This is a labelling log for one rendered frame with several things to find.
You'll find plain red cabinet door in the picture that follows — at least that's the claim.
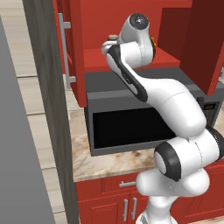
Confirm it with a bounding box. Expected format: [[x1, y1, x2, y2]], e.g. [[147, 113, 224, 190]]
[[178, 0, 224, 96]]

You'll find grey base cabinet handle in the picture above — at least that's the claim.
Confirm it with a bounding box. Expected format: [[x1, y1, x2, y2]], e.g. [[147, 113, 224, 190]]
[[131, 197, 138, 221], [122, 199, 129, 222]]

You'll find dark wood side panel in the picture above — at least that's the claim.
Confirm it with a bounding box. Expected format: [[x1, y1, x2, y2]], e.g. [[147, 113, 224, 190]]
[[22, 0, 81, 224]]

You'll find grey microwave oven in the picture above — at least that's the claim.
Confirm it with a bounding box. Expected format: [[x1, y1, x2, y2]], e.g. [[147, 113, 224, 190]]
[[84, 67, 224, 158]]

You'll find red wall cabinet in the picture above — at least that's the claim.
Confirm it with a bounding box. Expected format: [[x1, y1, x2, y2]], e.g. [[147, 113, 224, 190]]
[[78, 0, 194, 74]]

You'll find red cabinet door with handle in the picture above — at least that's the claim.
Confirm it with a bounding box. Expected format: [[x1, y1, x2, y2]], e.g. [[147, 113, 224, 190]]
[[52, 0, 88, 109]]

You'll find red drawer front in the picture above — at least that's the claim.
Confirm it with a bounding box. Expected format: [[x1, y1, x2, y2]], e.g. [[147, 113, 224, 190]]
[[100, 172, 142, 194]]

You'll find grey drawer handle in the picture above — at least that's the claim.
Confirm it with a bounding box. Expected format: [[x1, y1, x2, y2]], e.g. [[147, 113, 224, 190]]
[[118, 180, 137, 188]]

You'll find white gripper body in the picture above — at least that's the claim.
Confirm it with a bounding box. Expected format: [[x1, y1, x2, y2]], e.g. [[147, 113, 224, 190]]
[[101, 40, 119, 57]]

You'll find red base cabinet door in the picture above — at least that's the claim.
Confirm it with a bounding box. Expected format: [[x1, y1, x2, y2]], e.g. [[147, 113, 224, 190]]
[[78, 192, 131, 224], [170, 163, 224, 218], [129, 191, 151, 224]]

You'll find long grey door handle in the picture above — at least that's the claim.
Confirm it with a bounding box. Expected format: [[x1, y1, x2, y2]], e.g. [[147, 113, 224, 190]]
[[58, 12, 77, 89]]

